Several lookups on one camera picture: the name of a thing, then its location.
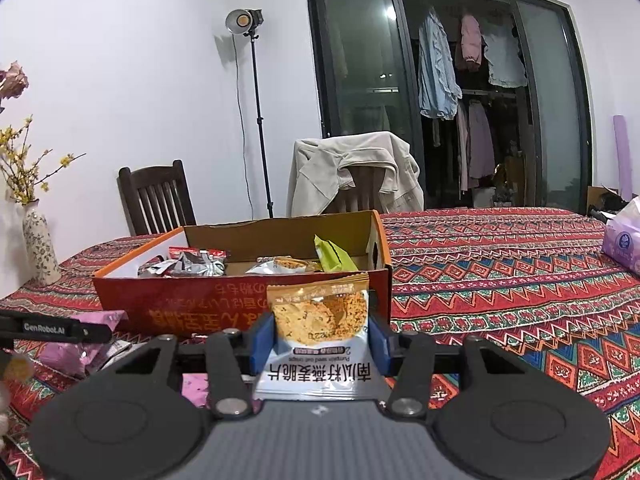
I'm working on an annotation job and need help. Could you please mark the hanging light blue shirt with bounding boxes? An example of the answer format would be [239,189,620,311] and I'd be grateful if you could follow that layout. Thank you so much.
[417,7,463,121]

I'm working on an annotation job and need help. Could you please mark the beige jacket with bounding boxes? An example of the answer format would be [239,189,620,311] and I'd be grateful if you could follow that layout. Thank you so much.
[286,131,425,218]

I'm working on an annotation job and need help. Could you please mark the black studio light stand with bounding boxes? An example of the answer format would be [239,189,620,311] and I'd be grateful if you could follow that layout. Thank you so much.
[225,7,275,220]

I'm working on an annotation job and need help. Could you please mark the sliding glass door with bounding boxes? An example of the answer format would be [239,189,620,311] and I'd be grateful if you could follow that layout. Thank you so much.
[305,0,593,216]

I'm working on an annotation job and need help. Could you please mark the hanging white garment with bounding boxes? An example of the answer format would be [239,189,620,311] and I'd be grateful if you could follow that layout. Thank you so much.
[482,20,529,88]

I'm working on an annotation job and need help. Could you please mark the dark wooden chair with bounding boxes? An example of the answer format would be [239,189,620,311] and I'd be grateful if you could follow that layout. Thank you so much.
[118,160,197,237]

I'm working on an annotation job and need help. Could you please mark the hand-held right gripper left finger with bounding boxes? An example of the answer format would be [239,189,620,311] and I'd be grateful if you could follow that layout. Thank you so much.
[102,312,276,421]

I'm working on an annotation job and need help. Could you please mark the orange crisp snack packet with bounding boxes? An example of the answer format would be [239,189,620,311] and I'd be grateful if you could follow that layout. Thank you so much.
[246,256,322,276]

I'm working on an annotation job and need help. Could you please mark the pile of snack packets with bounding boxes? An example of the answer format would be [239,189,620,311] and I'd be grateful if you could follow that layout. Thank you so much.
[37,310,132,380]

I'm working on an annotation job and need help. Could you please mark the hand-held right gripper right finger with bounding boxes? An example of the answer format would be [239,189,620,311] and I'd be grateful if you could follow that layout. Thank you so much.
[367,319,538,422]

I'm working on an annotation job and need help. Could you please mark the pink snack packet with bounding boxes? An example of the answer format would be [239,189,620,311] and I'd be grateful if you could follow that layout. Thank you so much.
[181,374,211,408]

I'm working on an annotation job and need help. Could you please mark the hanging lilac garment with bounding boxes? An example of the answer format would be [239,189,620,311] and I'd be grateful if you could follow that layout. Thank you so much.
[455,100,496,191]

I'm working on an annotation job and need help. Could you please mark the red silver snack packet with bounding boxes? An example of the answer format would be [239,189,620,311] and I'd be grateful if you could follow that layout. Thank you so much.
[168,246,229,277]

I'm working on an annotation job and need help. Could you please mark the purple tissue pack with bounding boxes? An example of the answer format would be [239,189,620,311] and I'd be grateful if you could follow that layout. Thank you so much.
[600,196,640,276]

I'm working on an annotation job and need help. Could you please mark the green snack packet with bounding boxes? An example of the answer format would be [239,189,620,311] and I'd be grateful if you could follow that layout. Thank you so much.
[313,234,359,272]

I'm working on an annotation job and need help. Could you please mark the red cardboard box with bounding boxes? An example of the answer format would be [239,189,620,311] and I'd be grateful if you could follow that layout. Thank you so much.
[92,210,393,341]

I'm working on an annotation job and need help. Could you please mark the dried pink rose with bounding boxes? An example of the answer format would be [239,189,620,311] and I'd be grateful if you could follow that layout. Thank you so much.
[0,61,30,111]

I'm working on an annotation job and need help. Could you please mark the hanging pink garment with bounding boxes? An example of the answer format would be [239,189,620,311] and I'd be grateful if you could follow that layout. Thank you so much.
[455,14,485,72]

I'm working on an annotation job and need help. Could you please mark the white crisp snack packet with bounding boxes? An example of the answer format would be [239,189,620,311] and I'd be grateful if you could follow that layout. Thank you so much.
[252,271,391,401]

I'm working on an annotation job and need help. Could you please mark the yellow flower branches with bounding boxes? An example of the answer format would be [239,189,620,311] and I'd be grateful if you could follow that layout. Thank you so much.
[0,115,87,206]

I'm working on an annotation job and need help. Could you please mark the brown wooden chair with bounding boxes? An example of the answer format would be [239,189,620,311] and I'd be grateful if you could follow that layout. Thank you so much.
[325,165,396,213]

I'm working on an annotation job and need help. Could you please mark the floral ceramic vase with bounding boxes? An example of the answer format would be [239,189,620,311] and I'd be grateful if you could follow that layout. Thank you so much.
[21,199,62,286]

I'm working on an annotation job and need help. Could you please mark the brown cardboard box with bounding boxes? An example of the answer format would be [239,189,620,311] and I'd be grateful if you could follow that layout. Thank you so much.
[586,185,631,221]

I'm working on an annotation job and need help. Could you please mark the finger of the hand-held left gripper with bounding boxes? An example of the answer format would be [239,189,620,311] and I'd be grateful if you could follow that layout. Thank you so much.
[75,323,114,343]

